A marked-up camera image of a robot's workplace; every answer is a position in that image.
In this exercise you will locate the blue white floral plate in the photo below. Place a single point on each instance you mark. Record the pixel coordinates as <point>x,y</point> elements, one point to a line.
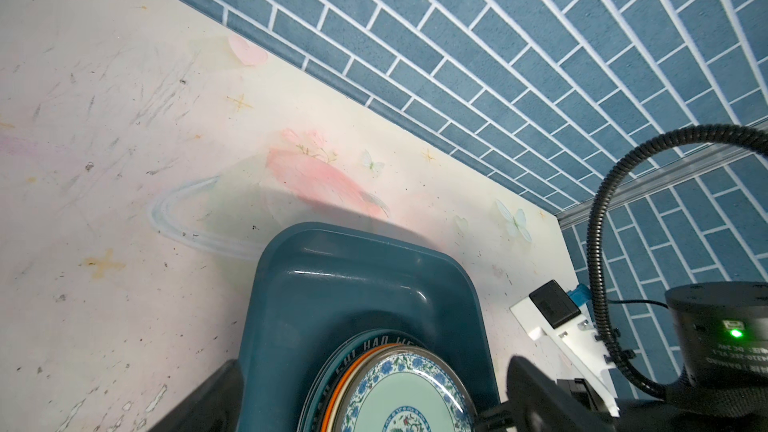
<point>405,388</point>

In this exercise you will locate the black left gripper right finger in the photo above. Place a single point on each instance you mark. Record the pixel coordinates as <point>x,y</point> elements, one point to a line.
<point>538,404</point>

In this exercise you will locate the green-rimmed white plate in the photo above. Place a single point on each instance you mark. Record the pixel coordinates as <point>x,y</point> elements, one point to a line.
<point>340,361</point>

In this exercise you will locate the orange plastic plate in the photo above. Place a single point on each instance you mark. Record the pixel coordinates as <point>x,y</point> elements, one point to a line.
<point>329,411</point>

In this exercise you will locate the right aluminium corner post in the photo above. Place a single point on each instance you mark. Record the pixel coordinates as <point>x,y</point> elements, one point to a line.
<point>714,145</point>

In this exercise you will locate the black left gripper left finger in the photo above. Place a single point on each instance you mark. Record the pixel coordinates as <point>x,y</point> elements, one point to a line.
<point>214,406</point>

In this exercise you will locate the teal plastic bin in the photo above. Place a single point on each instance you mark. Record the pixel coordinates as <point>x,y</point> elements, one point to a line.
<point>317,285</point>

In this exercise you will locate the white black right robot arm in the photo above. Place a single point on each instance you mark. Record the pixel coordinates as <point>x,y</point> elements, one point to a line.
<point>722,334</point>

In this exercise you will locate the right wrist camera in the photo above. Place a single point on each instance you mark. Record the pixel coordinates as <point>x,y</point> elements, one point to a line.
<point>550,312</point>

